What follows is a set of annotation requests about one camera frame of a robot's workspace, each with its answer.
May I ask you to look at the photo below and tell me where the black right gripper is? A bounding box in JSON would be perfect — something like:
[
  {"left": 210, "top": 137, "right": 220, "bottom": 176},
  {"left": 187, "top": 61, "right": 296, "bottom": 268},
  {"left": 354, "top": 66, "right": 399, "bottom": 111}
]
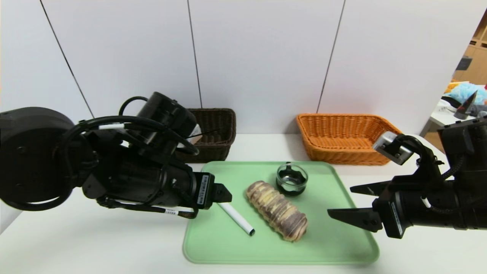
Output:
[{"left": 327, "top": 175, "right": 460, "bottom": 239}]

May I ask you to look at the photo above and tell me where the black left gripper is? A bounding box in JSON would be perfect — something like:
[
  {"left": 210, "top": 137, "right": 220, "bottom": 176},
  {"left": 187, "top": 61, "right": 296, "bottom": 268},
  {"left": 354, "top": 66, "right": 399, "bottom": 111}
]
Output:
[{"left": 182, "top": 167, "right": 232, "bottom": 210}]

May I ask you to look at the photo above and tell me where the white marker with black cap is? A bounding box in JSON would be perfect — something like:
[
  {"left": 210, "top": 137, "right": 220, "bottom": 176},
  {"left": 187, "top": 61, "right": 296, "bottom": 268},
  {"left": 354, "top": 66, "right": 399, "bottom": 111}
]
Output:
[{"left": 218, "top": 202, "right": 255, "bottom": 236}]

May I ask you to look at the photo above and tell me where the marbled twisted bread roll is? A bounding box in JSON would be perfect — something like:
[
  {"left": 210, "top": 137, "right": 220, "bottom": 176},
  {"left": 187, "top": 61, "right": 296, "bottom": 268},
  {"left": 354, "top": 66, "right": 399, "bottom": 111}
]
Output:
[{"left": 246, "top": 180, "right": 308, "bottom": 242}]

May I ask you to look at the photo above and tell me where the orange wicker basket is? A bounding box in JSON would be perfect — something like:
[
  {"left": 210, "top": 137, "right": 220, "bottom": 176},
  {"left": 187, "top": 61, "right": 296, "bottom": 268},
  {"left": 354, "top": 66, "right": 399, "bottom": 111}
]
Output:
[{"left": 296, "top": 113, "right": 403, "bottom": 166}]

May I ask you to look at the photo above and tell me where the dark brown wicker basket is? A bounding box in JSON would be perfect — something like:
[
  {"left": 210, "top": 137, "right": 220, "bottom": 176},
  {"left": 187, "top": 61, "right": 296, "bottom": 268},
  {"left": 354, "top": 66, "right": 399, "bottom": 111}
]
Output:
[{"left": 175, "top": 108, "right": 237, "bottom": 164}]

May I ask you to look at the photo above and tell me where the light green plastic tray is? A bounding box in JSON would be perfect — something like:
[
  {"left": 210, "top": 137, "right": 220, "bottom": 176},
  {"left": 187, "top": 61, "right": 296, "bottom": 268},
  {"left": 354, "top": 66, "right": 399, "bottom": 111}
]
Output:
[{"left": 183, "top": 161, "right": 380, "bottom": 264}]

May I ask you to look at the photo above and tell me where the white side table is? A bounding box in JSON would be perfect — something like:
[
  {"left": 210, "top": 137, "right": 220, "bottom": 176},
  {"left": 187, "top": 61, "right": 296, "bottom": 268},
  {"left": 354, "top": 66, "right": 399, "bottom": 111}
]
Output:
[{"left": 430, "top": 100, "right": 478, "bottom": 128}]

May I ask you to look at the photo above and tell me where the black cone object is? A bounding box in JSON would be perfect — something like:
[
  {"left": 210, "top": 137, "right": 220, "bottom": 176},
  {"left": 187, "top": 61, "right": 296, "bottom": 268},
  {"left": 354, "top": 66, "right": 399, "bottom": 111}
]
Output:
[{"left": 454, "top": 91, "right": 478, "bottom": 119}]

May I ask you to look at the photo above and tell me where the light blue fluffy item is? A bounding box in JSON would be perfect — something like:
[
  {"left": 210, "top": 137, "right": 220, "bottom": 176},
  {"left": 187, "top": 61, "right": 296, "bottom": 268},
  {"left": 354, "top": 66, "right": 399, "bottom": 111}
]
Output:
[{"left": 449, "top": 82, "right": 487, "bottom": 105}]

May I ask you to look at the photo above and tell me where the wooden shelf unit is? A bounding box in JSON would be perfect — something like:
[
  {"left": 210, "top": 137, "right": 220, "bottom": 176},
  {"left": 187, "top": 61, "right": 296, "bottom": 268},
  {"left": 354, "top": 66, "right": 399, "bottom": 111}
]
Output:
[{"left": 451, "top": 8, "right": 487, "bottom": 86}]

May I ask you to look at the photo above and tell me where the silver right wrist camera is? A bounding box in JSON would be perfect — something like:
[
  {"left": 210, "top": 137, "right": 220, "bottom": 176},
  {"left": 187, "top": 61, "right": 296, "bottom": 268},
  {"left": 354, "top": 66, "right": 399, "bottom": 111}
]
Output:
[{"left": 372, "top": 131, "right": 413, "bottom": 165}]

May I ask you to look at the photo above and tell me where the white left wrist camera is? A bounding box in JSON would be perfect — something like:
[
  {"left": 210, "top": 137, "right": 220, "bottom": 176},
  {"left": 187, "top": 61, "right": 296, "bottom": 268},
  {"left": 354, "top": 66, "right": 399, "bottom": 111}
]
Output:
[{"left": 188, "top": 124, "right": 202, "bottom": 145}]

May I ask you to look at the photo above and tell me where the black right camera mount bracket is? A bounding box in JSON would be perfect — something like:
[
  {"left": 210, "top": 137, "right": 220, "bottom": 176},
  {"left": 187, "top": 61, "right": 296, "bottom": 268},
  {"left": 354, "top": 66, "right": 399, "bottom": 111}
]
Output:
[{"left": 396, "top": 134, "right": 444, "bottom": 183}]

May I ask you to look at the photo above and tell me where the thin braided cable with label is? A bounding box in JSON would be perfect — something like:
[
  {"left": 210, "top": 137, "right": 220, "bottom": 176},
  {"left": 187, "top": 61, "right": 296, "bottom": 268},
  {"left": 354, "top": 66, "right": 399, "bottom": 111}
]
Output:
[{"left": 97, "top": 196, "right": 198, "bottom": 219}]

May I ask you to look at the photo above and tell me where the black left wrist cable loop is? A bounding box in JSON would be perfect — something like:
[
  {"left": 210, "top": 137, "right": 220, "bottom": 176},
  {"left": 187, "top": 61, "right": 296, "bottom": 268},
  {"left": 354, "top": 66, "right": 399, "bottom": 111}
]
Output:
[{"left": 61, "top": 96, "right": 200, "bottom": 156}]

